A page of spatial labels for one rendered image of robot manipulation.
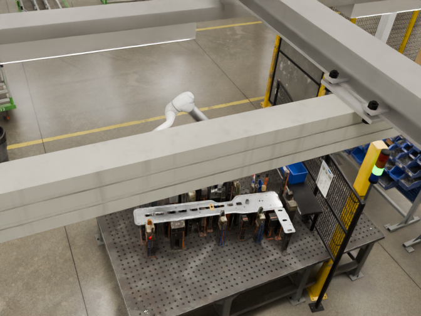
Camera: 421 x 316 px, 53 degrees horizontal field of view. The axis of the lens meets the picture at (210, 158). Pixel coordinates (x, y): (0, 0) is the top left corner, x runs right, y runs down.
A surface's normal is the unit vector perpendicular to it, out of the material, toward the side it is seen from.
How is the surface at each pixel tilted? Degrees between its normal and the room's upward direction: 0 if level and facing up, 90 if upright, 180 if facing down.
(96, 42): 90
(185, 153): 90
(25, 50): 90
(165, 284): 0
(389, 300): 0
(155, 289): 0
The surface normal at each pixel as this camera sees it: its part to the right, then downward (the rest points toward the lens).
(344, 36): 0.07, -0.76
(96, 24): 0.42, 0.61
